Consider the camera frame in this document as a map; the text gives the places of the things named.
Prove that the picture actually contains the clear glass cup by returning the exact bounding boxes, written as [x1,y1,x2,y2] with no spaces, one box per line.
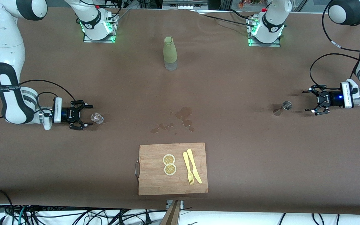
[90,112,104,124]

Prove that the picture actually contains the steel measuring jigger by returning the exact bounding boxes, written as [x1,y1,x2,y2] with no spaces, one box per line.
[273,101,292,116]

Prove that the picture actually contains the brown table cover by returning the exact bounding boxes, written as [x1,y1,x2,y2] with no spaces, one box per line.
[0,6,360,216]

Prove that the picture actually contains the bamboo cutting board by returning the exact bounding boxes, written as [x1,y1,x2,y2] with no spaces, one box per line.
[135,142,208,196]

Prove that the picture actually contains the liquid spill puddle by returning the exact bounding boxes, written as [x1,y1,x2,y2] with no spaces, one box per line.
[150,107,195,134]

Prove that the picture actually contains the green sleeved glass bottle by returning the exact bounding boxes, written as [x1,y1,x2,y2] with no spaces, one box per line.
[163,36,178,71]

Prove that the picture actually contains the yellow plastic fork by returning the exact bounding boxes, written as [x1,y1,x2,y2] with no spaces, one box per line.
[183,152,195,185]

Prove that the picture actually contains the yellow plastic knife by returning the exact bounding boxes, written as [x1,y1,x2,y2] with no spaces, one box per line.
[187,149,202,184]

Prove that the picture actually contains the grey power strip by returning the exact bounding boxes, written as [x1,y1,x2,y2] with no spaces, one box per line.
[163,0,208,10]

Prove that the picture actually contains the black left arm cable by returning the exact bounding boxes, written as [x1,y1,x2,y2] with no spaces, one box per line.
[310,0,360,92]

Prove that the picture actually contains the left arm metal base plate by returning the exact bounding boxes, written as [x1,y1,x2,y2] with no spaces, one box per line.
[248,17,281,48]

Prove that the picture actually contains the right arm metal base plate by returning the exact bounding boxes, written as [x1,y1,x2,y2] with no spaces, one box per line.
[82,14,117,43]

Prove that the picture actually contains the teal cable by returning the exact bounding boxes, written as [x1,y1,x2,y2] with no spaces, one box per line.
[17,206,28,225]

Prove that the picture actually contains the black base power cable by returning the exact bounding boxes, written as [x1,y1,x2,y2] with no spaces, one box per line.
[197,9,257,29]

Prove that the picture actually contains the small metal bracket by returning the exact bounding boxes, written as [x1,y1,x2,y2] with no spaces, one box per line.
[167,200,184,210]

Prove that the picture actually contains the wooden post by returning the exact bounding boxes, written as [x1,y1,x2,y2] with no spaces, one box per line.
[161,200,181,225]

